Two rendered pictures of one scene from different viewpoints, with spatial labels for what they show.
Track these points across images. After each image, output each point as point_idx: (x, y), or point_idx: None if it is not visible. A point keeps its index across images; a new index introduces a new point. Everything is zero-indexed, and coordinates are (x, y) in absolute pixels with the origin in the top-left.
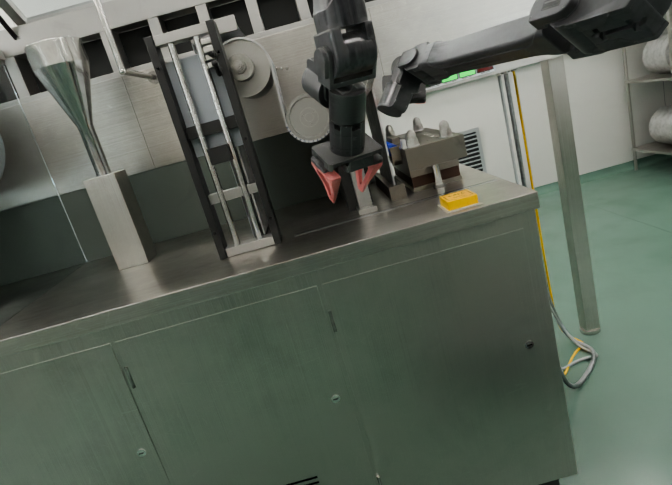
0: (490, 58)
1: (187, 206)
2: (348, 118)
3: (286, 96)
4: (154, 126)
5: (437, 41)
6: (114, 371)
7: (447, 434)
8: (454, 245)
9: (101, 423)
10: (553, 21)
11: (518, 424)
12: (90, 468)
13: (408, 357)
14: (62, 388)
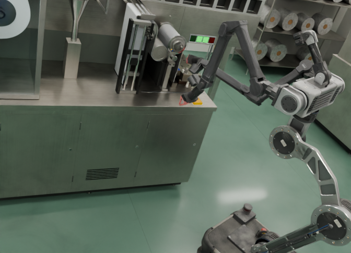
0: (227, 83)
1: (83, 51)
2: (197, 94)
3: None
4: (86, 16)
5: None
6: (76, 122)
7: (161, 164)
8: (190, 113)
9: (62, 137)
10: (244, 92)
11: (180, 165)
12: (50, 150)
13: (162, 140)
14: (56, 123)
